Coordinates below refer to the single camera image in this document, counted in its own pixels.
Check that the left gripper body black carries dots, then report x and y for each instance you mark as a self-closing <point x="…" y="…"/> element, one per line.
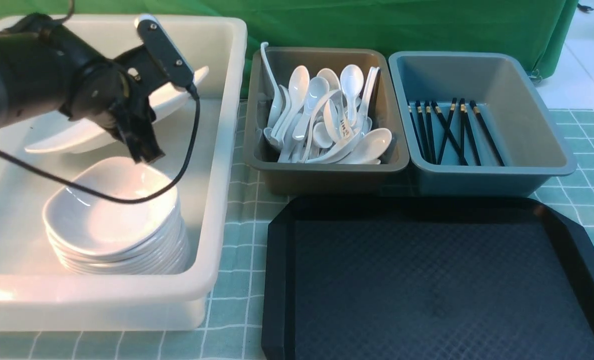
<point x="111" y="92"/>

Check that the green backdrop cloth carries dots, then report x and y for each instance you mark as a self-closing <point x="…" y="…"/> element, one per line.
<point x="531" y="31"/>

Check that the large white plastic tub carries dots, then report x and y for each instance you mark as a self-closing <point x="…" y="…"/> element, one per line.
<point x="38" y="294"/>

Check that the grey-blue plastic chopstick bin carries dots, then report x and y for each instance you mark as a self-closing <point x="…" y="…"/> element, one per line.
<point x="530" y="144"/>

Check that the black chopstick in bin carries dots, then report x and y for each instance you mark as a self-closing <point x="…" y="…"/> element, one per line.
<point x="466" y="130"/>
<point x="453" y="142"/>
<point x="446" y="123"/>
<point x="486" y="131"/>

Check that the brown plastic spoon bin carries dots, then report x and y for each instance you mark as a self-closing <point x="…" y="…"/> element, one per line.
<point x="293" y="179"/>

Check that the black serving tray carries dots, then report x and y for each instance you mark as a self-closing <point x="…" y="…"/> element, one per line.
<point x="427" y="278"/>

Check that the pile of white spoons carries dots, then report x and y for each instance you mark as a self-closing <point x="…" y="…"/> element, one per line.
<point x="333" y="125"/>

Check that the stack of white bowls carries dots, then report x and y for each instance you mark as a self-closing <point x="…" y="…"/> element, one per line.
<point x="94" y="236"/>

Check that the large white square plate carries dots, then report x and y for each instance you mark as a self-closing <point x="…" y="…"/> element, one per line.
<point x="84" y="136"/>

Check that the teal checkered tablecloth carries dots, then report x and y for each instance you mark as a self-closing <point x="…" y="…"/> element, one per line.
<point x="231" y="328"/>

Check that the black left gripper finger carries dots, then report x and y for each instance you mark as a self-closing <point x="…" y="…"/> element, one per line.
<point x="133" y="127"/>

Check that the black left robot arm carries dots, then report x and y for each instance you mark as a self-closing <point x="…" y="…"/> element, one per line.
<point x="44" y="67"/>

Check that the white ceramic spoon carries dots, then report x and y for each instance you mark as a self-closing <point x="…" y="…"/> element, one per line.
<point x="297" y="91"/>

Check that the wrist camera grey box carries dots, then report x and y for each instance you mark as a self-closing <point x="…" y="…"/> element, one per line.
<point x="164" y="53"/>

